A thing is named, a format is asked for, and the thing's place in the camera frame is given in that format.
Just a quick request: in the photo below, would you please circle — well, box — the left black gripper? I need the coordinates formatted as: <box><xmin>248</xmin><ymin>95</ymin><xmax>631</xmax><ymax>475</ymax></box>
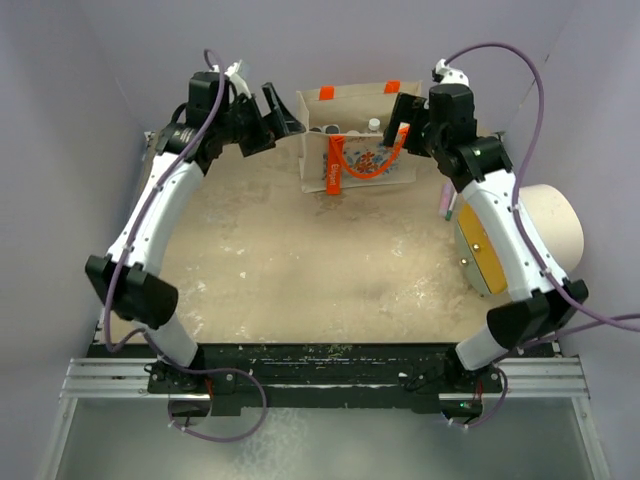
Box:
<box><xmin>215</xmin><ymin>84</ymin><xmax>304</xmax><ymax>158</ymax></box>

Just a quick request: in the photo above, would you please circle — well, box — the clear bottle white cap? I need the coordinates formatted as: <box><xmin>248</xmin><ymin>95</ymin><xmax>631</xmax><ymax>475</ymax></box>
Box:
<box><xmin>368</xmin><ymin>118</ymin><xmax>381</xmax><ymax>134</ymax></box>

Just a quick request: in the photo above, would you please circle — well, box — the beige canvas tote bag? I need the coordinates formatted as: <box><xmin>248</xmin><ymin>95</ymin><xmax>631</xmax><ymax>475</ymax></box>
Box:
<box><xmin>297</xmin><ymin>80</ymin><xmax>422</xmax><ymax>195</ymax></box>

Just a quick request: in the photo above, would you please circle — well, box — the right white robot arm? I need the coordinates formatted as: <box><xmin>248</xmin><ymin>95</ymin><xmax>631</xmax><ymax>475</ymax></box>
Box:
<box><xmin>384</xmin><ymin>84</ymin><xmax>588</xmax><ymax>391</ymax></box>

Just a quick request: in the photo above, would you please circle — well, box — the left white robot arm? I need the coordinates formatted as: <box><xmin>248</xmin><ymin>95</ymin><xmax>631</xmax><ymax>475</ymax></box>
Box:
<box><xmin>85</xmin><ymin>70</ymin><xmax>306</xmax><ymax>392</ymax></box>

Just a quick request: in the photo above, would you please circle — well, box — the green white pen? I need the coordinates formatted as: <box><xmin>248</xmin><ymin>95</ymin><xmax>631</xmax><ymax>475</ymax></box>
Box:
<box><xmin>444</xmin><ymin>191</ymin><xmax>458</xmax><ymax>221</ymax></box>

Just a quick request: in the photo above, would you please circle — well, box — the large white cylinder toy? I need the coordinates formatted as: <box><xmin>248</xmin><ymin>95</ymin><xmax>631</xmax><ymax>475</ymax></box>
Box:
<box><xmin>454</xmin><ymin>184</ymin><xmax>584</xmax><ymax>297</ymax></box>

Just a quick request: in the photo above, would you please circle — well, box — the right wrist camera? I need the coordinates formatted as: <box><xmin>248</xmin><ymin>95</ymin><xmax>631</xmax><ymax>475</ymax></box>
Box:
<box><xmin>432</xmin><ymin>59</ymin><xmax>469</xmax><ymax>87</ymax></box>

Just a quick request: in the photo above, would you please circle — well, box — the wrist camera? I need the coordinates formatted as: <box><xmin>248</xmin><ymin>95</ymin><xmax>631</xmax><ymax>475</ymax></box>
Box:
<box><xmin>225</xmin><ymin>59</ymin><xmax>252</xmax><ymax>97</ymax></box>
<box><xmin>432</xmin><ymin>59</ymin><xmax>469</xmax><ymax>87</ymax></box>

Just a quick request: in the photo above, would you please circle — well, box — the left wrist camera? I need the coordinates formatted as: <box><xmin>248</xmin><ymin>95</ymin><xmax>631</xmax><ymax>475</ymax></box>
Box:
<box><xmin>225</xmin><ymin>59</ymin><xmax>252</xmax><ymax>97</ymax></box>

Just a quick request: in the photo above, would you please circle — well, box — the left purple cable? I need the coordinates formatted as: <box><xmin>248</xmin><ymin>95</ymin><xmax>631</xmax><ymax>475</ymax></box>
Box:
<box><xmin>102</xmin><ymin>48</ymin><xmax>269</xmax><ymax>443</ymax></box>

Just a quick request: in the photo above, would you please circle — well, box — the purple cable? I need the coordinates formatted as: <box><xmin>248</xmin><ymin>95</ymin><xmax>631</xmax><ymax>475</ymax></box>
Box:
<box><xmin>442</xmin><ymin>42</ymin><xmax>640</xmax><ymax>431</ymax></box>
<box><xmin>102</xmin><ymin>48</ymin><xmax>269</xmax><ymax>443</ymax></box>

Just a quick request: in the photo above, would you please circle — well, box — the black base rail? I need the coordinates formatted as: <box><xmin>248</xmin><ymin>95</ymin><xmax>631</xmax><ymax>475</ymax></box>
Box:
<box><xmin>87</xmin><ymin>343</ymin><xmax>552</xmax><ymax>419</ymax></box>

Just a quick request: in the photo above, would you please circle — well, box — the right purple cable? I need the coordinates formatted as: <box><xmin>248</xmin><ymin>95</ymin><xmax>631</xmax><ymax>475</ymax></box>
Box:
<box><xmin>442</xmin><ymin>42</ymin><xmax>640</xmax><ymax>431</ymax></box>

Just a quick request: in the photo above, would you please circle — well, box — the aluminium frame rail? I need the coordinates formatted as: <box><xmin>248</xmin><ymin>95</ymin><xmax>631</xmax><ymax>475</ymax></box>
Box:
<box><xmin>61</xmin><ymin>358</ymin><xmax>590</xmax><ymax>399</ymax></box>

